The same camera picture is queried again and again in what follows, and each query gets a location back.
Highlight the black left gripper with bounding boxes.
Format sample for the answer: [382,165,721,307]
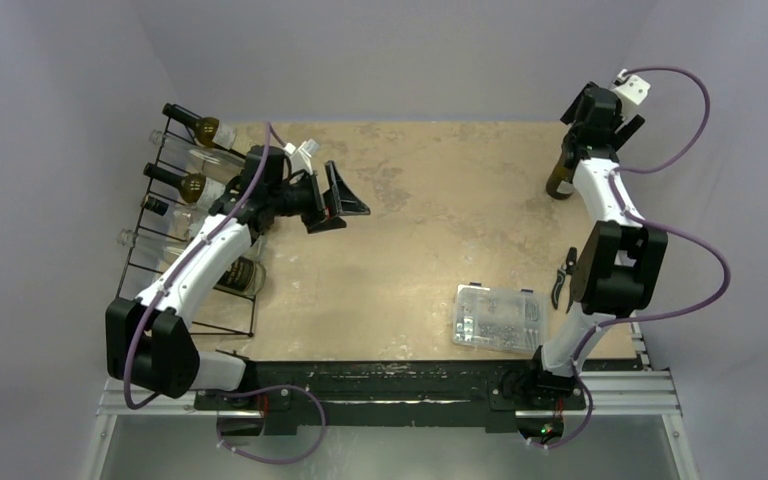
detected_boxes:
[268,161,368,233]

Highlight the tall clear glass bottle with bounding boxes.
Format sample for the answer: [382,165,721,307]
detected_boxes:
[116,229,266,298]

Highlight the clear glass black-label bottle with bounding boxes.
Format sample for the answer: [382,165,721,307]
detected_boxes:
[149,130,245,182]

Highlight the dark open-neck wine bottle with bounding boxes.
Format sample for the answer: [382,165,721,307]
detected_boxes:
[143,163,226,210]

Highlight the dark green labelled wine bottle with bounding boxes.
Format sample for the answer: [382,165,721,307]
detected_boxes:
[162,103,238,153]

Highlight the clear square bottle gold cap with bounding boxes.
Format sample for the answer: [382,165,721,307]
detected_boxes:
[141,194,207,236]

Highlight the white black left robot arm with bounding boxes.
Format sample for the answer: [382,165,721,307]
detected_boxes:
[105,145,371,409]

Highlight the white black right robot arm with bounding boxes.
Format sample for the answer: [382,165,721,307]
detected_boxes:
[521,75,668,407]

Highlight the clear plastic screw box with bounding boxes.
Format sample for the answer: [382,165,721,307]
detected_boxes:
[452,283,549,354]

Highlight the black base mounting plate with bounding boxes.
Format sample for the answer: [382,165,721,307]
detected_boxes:
[194,359,587,439]

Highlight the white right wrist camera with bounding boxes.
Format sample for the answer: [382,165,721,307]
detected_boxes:
[610,69,651,109]

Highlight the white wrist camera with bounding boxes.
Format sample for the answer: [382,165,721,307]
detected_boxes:
[610,69,651,109]
[283,139,320,175]

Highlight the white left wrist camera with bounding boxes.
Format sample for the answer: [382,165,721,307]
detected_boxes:
[283,139,320,175]

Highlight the black handled pliers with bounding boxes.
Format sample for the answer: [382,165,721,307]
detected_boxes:
[550,247,578,310]

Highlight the black wire wine rack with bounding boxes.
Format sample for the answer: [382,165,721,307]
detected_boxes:
[117,122,284,339]

